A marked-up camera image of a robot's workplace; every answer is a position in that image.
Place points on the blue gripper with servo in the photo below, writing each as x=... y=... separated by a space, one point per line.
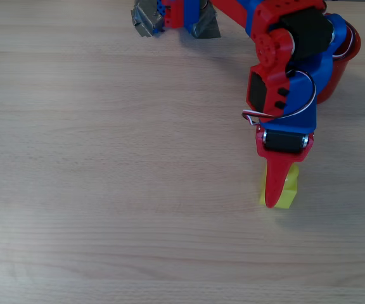
x=283 y=142

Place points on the yellow-green toy block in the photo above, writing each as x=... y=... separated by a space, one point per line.
x=288 y=193

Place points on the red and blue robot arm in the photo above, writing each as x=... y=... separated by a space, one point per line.
x=233 y=9

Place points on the red speckled enamel mug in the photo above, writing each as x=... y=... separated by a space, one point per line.
x=334 y=76

